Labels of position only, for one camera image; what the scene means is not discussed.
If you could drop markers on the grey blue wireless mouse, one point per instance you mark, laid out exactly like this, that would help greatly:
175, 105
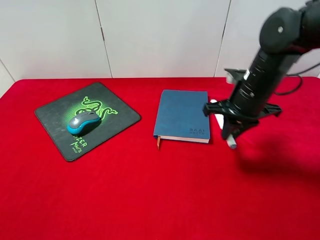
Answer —
80, 122

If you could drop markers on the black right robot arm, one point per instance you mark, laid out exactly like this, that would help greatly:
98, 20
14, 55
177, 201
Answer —
285, 36

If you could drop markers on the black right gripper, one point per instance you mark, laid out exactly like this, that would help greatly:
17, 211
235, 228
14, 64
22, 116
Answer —
247, 104

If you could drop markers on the blue hardcover notebook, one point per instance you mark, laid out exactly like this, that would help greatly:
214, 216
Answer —
180, 117

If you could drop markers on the white marker pen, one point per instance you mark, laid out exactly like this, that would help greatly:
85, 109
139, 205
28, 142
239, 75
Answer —
230, 140

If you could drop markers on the red tablecloth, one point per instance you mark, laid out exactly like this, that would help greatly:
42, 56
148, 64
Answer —
128, 189

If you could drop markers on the black green Razer mouse pad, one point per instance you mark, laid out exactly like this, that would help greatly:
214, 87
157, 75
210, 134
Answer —
115, 117

